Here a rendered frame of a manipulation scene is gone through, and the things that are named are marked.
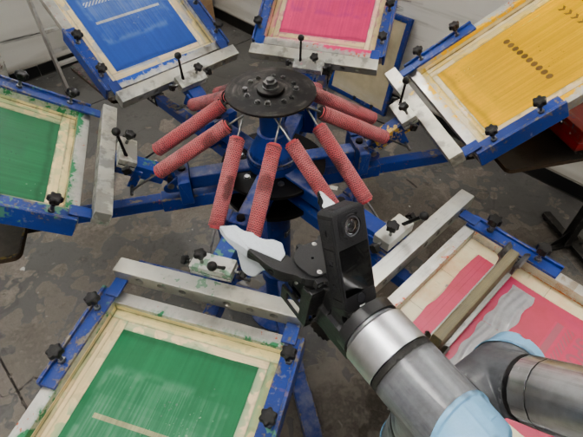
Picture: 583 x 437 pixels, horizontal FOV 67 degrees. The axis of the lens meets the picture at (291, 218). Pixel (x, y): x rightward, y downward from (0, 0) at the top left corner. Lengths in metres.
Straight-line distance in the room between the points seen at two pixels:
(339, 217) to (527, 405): 0.27
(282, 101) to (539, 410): 1.13
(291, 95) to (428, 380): 1.14
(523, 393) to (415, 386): 0.14
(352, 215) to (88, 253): 2.55
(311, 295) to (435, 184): 2.77
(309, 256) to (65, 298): 2.34
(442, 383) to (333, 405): 1.80
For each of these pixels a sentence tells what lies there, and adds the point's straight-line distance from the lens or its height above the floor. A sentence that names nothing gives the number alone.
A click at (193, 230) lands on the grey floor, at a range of 2.84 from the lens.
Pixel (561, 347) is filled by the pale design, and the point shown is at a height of 0.96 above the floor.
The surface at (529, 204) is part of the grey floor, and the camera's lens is 3.32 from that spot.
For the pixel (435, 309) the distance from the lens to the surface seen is 1.38.
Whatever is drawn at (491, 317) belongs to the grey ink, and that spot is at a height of 0.96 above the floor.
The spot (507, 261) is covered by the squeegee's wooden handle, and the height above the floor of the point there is 1.06.
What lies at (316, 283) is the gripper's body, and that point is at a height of 1.68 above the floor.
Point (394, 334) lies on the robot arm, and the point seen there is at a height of 1.69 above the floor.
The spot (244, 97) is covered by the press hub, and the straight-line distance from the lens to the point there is 1.47.
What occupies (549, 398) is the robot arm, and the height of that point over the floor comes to 1.65.
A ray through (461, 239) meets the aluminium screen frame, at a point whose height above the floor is 0.99.
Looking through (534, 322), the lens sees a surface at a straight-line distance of 1.47.
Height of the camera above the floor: 2.08
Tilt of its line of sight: 47 degrees down
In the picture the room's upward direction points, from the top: straight up
